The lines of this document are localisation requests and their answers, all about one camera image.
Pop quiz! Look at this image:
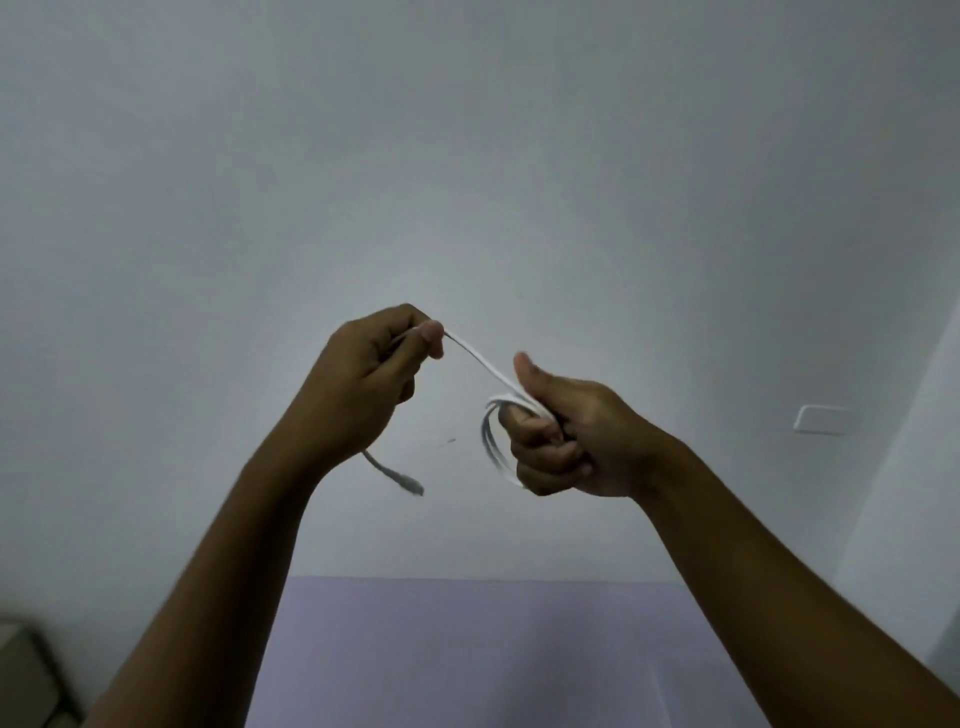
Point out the person's left hand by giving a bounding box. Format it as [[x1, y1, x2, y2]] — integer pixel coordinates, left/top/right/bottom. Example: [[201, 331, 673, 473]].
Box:
[[283, 303, 445, 474]]

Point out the person's right hand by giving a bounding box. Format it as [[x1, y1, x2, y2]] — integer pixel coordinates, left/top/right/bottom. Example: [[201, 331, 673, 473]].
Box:
[[498, 352, 680, 499]]

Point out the white cable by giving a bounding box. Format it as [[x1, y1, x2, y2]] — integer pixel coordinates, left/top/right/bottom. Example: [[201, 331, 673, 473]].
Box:
[[361, 327, 560, 498]]

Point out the person's left forearm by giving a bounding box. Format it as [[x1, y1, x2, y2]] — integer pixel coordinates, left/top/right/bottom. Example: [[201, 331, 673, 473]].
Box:
[[82, 423, 335, 728]]

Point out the person's right forearm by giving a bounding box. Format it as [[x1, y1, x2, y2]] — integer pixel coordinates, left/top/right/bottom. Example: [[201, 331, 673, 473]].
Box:
[[633, 438, 960, 728]]

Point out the lilac bed sheet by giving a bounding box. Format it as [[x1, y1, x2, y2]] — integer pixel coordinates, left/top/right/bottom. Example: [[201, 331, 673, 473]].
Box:
[[243, 575, 774, 728]]

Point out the beige bedside cabinet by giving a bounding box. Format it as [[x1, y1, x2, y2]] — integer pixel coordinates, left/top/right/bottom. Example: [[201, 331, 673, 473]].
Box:
[[0, 618, 84, 728]]

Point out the white wall socket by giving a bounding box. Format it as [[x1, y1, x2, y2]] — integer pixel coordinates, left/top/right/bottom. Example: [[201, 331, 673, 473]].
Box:
[[792, 404, 858, 438]]

